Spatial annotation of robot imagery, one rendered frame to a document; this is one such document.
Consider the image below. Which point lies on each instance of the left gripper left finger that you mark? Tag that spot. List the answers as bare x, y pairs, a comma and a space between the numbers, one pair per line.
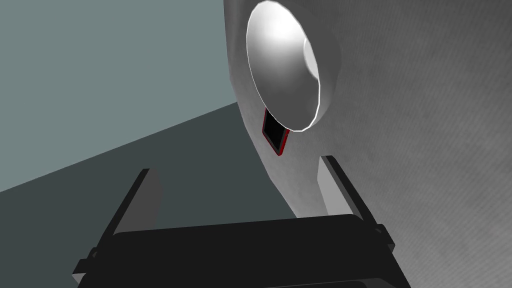
138, 204

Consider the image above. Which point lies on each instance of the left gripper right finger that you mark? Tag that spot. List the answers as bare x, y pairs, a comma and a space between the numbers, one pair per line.
338, 192

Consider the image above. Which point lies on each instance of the black phone with red case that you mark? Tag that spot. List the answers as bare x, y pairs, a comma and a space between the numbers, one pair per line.
274, 134

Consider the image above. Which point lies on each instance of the white bowl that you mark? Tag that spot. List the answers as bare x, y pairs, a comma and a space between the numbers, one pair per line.
280, 68

